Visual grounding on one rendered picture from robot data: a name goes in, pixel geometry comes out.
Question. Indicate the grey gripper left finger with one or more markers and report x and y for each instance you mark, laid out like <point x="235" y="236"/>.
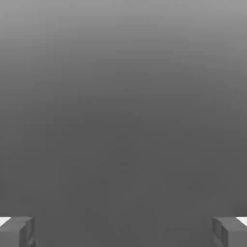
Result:
<point x="13" y="233"/>

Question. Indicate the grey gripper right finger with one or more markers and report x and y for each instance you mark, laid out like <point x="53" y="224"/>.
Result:
<point x="233" y="234"/>

